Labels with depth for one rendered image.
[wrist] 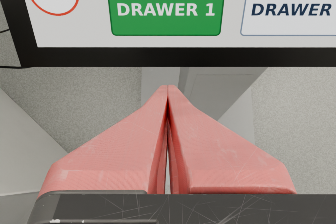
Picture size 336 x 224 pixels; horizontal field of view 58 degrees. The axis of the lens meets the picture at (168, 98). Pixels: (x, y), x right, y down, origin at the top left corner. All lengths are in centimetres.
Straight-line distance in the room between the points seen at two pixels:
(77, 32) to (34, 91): 112
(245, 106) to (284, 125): 18
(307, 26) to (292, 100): 109
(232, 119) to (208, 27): 99
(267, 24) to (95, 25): 14
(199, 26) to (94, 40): 9
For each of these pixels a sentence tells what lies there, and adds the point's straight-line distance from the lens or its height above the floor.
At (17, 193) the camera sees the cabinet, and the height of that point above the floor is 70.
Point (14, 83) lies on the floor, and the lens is 143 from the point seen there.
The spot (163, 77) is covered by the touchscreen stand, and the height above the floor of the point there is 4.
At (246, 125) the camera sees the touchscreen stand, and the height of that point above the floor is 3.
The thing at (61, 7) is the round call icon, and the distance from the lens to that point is 27.
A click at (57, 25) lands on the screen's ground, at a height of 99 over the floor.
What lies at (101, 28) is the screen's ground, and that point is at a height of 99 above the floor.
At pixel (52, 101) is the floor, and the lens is 135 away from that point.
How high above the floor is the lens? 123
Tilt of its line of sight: 76 degrees down
